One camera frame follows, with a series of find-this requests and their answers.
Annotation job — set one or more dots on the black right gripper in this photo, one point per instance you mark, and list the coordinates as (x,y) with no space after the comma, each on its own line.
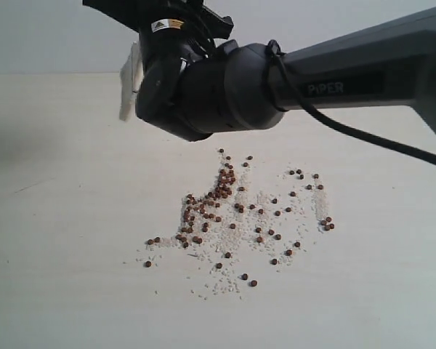
(184,29)

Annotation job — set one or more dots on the wide white wooden paint brush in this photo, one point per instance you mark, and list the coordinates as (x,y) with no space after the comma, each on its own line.
(131,76)

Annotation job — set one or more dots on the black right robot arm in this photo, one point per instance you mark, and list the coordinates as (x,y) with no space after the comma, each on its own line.
(197,81)

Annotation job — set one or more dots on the scattered brown pellets and rice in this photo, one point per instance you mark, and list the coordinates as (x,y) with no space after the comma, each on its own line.
(251,220)

